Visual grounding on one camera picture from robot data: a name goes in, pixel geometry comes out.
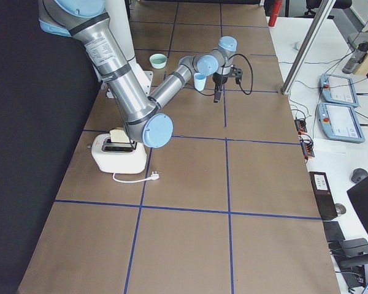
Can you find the brown bread slice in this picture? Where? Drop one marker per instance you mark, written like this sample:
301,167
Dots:
118,135

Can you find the red cylinder object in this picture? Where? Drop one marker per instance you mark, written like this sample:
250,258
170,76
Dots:
275,12

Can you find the orange black connector block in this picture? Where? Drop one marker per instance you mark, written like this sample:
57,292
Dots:
300,124

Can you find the black computer mouse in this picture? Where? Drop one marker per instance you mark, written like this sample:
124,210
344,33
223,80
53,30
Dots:
358,175

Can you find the near blue teach pendant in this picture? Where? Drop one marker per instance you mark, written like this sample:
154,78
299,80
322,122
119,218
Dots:
339,122

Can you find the black box with label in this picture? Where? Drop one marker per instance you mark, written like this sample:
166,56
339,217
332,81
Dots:
323,196

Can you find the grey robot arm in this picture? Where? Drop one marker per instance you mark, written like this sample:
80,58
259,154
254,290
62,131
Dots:
103,29

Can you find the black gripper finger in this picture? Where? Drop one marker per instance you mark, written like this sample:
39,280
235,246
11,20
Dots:
217,93

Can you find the blue cup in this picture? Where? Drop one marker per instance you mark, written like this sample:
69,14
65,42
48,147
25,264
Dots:
199,81

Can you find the aluminium frame post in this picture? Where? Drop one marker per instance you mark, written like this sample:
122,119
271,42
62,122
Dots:
322,14

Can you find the mint green bowl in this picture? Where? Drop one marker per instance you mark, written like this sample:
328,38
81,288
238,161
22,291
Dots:
158,60

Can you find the far blue teach pendant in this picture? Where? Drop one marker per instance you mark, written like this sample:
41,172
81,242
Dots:
338,89

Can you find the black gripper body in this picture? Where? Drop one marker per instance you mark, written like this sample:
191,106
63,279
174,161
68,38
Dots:
218,81

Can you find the blue teach pendant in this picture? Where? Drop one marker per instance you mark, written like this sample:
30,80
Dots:
338,89
339,122

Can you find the white side table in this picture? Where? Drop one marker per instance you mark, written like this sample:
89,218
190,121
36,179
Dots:
328,54

